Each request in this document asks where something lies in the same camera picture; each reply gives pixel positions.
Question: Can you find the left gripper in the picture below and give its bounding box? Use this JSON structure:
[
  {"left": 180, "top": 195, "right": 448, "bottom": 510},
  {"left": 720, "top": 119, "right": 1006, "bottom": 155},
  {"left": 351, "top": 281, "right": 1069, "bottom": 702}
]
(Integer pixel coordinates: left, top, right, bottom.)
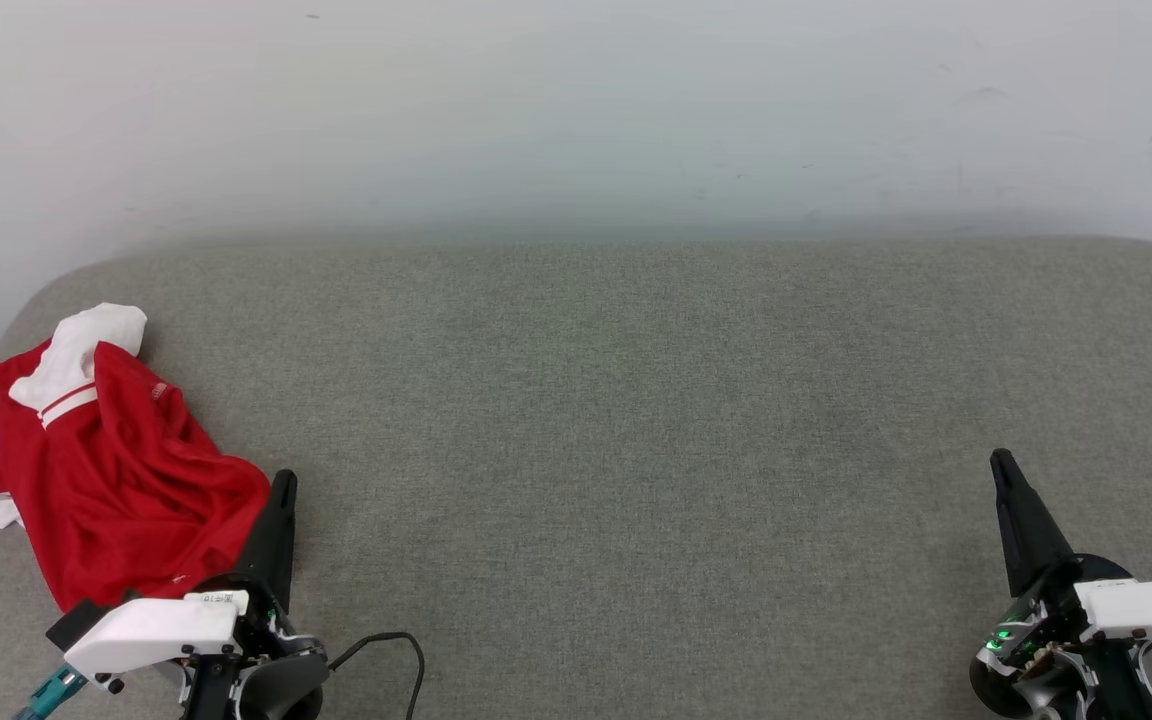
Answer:
[{"left": 181, "top": 469, "right": 329, "bottom": 720}]

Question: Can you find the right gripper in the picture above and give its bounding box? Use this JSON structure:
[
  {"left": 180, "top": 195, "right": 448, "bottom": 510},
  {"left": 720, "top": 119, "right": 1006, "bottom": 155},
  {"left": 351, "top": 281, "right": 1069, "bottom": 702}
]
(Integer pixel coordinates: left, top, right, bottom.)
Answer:
[{"left": 969, "top": 448, "right": 1152, "bottom": 720}]

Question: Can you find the red shirt with white trim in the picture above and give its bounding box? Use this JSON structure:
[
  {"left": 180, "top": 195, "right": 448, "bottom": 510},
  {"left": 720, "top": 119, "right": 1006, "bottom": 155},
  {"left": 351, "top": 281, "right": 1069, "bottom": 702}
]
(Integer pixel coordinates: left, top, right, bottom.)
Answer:
[{"left": 0, "top": 303, "right": 272, "bottom": 613}]

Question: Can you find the thin black cable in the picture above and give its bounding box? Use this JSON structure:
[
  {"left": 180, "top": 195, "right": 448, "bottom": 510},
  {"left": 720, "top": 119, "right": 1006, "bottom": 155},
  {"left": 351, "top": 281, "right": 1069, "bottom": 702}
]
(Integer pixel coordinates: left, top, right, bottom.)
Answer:
[{"left": 329, "top": 632, "right": 426, "bottom": 720}]

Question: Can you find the teal cable connector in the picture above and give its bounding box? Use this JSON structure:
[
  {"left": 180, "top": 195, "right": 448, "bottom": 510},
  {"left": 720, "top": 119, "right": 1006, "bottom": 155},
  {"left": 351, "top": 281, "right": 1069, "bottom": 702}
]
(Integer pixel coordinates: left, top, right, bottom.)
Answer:
[{"left": 14, "top": 665, "right": 87, "bottom": 720}]

